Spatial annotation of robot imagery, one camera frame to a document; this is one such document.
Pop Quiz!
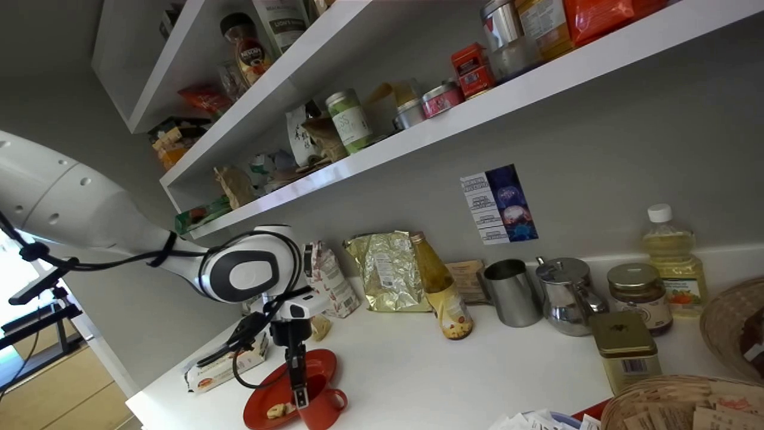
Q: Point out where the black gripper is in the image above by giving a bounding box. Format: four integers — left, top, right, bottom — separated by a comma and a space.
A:
257, 292, 312, 409

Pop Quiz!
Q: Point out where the red mug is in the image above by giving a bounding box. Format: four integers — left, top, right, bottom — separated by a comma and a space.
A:
292, 376, 348, 430

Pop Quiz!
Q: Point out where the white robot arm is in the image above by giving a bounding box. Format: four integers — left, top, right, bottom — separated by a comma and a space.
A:
0, 131, 311, 409

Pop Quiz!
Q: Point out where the small food piece on plate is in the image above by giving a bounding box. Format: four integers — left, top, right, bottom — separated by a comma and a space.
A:
268, 403, 292, 420

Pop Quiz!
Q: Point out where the red plate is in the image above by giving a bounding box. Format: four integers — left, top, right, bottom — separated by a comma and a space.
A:
244, 348, 340, 430

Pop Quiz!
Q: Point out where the white flat carton box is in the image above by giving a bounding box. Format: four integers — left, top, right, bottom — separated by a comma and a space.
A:
181, 345, 269, 395

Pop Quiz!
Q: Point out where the gold foil bag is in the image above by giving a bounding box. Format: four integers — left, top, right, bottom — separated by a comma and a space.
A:
343, 230, 430, 312

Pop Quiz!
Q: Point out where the yellow snack bag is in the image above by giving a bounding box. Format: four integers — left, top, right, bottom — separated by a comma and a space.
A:
414, 235, 474, 342

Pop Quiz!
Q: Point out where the brown small box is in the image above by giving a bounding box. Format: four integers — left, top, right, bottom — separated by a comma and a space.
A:
447, 261, 486, 303

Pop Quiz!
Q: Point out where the wooden cabinet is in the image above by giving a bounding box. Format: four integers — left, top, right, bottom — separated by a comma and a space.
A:
0, 348, 141, 430

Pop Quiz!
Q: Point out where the steel cup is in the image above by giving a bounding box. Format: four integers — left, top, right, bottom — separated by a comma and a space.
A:
482, 259, 543, 327

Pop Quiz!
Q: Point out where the small white tin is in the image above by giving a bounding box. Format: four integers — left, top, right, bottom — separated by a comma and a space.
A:
397, 100, 424, 130

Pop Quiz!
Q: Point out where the steel lidded pot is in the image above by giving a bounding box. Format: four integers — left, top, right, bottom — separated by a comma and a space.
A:
535, 259, 609, 336

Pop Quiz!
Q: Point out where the red pink tin can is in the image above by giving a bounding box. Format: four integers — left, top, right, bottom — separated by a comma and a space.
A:
423, 83, 460, 120

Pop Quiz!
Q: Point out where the dark jar upper shelf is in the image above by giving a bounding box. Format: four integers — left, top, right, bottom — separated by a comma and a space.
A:
219, 11, 269, 83

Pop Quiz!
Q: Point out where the gold tin box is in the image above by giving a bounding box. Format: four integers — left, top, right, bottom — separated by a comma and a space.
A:
589, 311, 661, 395

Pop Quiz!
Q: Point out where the red box on shelf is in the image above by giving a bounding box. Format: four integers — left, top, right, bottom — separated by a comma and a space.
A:
451, 42, 497, 99

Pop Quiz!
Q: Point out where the glass jar gold lid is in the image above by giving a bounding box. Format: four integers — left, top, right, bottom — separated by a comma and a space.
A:
607, 263, 674, 334

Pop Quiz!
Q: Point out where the silver can upper shelf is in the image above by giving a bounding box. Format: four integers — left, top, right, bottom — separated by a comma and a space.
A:
480, 0, 535, 78

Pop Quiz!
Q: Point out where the wicker basket front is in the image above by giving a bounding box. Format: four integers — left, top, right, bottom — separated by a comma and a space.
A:
602, 376, 764, 430

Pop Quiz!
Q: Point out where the wicker basket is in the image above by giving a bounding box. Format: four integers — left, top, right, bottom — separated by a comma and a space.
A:
602, 376, 764, 430
699, 277, 764, 384

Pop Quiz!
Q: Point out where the cooking oil bottle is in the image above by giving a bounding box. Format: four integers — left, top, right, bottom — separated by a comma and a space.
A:
642, 204, 710, 317

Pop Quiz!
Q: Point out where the wicker basket right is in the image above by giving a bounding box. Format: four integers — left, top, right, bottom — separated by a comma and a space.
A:
699, 277, 764, 384

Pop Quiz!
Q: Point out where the orange red bag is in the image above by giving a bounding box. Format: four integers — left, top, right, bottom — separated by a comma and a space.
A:
563, 0, 668, 46

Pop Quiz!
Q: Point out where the black camera stand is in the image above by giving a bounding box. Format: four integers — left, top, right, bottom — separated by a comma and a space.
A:
0, 259, 83, 391

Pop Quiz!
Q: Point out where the blue white wall leaflet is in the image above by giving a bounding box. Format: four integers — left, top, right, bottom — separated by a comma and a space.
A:
460, 165, 537, 247

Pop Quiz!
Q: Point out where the white wall shelf unit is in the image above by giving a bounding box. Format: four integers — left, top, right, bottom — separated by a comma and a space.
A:
89, 0, 764, 243

